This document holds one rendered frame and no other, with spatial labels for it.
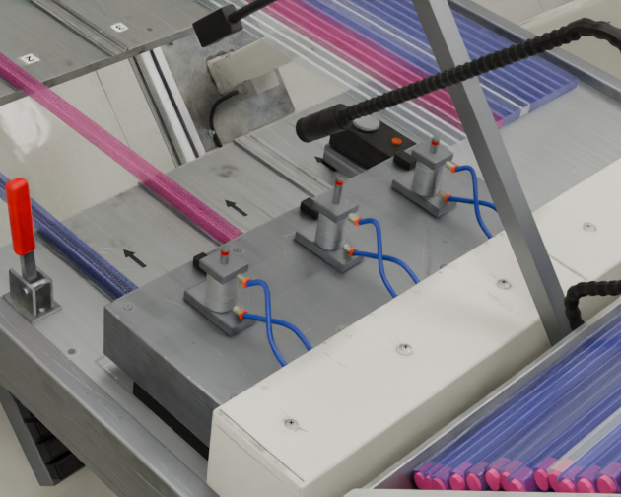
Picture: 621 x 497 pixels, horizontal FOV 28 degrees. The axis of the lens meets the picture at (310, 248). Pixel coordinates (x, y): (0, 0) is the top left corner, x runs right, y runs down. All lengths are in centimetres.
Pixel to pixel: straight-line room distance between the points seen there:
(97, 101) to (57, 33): 95
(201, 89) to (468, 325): 154
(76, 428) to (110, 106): 140
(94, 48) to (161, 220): 28
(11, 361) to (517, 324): 37
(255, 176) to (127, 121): 117
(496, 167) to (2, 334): 37
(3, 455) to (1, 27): 46
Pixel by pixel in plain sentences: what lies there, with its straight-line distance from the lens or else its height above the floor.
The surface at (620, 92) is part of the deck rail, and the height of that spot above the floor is 113.
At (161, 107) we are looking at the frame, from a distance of 192.
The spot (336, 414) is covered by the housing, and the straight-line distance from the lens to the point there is 78.
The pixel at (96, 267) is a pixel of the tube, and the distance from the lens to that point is 97.
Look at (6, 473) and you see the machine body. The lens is 141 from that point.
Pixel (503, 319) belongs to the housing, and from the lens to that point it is 87.
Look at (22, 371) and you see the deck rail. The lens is 93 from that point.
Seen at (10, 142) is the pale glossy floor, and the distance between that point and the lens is 214.
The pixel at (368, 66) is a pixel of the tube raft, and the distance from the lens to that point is 126.
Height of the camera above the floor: 192
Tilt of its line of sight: 52 degrees down
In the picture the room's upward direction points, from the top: 77 degrees clockwise
